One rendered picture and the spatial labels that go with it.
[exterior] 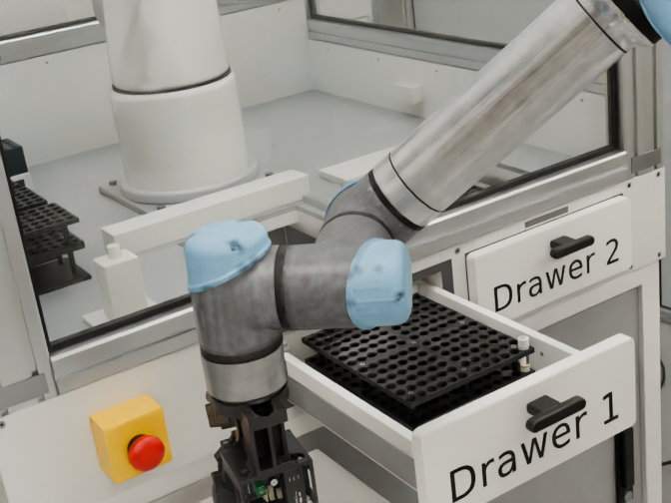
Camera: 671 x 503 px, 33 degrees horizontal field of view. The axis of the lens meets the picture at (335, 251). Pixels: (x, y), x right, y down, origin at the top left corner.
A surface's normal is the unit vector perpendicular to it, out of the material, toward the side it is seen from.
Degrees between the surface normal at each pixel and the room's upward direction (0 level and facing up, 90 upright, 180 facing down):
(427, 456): 90
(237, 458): 0
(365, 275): 55
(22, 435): 90
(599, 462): 90
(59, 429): 90
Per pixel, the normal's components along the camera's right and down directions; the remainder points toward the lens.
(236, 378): -0.07, 0.39
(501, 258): 0.55, 0.26
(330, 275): -0.18, -0.25
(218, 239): -0.11, -0.92
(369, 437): -0.83, 0.29
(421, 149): -0.60, -0.19
